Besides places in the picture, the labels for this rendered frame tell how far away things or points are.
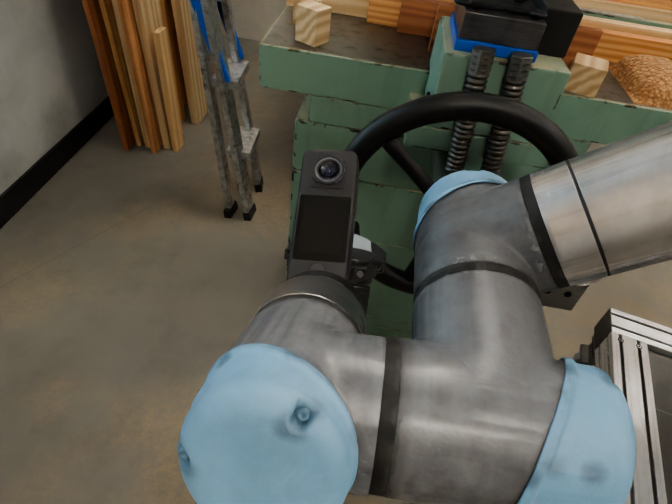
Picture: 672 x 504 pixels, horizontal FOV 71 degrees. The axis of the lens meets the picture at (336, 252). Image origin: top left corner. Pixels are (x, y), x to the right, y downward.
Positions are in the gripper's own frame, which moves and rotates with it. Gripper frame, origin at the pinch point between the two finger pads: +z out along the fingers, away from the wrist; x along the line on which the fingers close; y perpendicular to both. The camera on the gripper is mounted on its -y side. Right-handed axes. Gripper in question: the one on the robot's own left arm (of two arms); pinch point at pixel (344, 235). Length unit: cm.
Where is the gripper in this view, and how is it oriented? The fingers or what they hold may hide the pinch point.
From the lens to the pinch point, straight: 51.9
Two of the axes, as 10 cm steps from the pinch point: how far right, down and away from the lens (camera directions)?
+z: 1.1, -2.4, 9.6
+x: 9.9, 1.3, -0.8
